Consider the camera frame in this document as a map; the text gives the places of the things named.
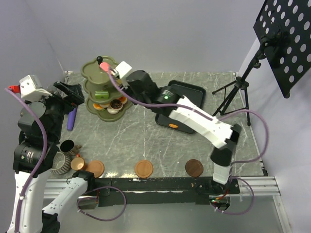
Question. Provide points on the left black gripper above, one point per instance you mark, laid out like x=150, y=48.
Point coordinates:
x=75, y=96

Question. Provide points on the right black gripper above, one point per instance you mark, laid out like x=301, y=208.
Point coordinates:
x=128, y=89

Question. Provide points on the green layered cake slice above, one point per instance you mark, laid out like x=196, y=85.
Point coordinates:
x=102, y=95

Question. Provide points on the orange glazed donut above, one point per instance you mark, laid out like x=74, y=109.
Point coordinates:
x=98, y=107

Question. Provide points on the white cream donut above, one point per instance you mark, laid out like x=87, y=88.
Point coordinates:
x=113, y=110

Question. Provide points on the pink macaron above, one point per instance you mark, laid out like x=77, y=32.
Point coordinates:
x=104, y=66

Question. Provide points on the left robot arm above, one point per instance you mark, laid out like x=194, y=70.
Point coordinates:
x=40, y=123

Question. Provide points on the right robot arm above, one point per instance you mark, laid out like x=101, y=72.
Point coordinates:
x=170, y=102

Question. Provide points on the green three-tier serving stand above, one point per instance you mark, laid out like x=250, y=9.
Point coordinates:
x=96, y=79

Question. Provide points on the dark metal cup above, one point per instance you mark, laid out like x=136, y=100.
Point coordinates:
x=68, y=147

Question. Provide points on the black serving tray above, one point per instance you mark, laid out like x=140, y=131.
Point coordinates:
x=194, y=93

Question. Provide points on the copper cup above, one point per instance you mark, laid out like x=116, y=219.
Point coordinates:
x=78, y=163

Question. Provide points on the ribbed grey bowl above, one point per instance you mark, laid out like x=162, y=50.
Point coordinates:
x=61, y=164

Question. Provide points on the light wooden coaster left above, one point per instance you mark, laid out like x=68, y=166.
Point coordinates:
x=96, y=167

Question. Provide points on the light wooden coaster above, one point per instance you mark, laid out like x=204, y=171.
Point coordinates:
x=143, y=168
x=96, y=167

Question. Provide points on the light wooden coaster middle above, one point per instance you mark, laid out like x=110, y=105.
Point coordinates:
x=143, y=168

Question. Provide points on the black tripod stand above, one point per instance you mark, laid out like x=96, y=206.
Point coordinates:
x=240, y=83

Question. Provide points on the dark wooden coaster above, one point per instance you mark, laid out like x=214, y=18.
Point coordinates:
x=194, y=168

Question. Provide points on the black perforated board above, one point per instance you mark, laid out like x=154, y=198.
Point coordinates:
x=286, y=27

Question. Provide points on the purple handled tool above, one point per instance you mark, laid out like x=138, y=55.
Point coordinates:
x=71, y=119

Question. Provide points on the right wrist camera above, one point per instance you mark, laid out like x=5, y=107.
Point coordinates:
x=123, y=69

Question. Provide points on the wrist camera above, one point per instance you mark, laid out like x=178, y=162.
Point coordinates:
x=123, y=69
x=31, y=89

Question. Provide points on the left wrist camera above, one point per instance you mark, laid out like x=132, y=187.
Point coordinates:
x=31, y=89

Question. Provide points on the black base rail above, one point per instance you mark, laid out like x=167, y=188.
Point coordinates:
x=164, y=190

